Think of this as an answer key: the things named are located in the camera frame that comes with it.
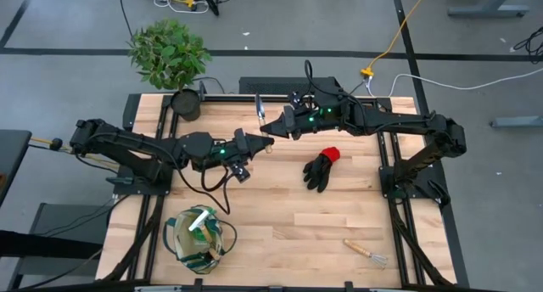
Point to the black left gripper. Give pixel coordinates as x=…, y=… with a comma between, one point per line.
x=229, y=149

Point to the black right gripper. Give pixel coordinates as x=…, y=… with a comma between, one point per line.
x=318, y=120

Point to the green spray bottle white head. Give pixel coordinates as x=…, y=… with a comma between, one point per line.
x=199, y=220

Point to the beige green gardening bag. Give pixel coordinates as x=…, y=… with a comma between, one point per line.
x=186, y=245

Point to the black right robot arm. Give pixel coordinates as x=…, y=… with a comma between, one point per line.
x=394, y=121

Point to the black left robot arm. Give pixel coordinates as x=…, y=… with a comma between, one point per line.
x=127, y=147

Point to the black red garden glove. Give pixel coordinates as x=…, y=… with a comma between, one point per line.
x=320, y=171

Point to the black computer case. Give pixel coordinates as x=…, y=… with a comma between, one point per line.
x=271, y=86

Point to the green plant black pot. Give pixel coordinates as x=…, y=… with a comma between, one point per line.
x=169, y=54

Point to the black tripod leg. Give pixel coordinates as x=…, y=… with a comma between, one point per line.
x=211, y=3

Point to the grey bench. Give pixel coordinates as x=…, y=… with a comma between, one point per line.
x=63, y=217

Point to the black floor beam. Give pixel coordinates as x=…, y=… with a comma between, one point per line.
x=42, y=244

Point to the grey desk foot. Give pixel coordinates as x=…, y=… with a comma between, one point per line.
x=488, y=10

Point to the grey floor bar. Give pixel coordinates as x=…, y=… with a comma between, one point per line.
x=522, y=121

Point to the black desk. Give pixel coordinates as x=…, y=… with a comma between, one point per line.
x=12, y=164

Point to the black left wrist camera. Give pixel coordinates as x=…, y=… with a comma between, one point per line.
x=240, y=173

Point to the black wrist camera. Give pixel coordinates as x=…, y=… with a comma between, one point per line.
x=240, y=173
x=299, y=100

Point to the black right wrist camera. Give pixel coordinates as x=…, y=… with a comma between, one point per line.
x=299, y=100

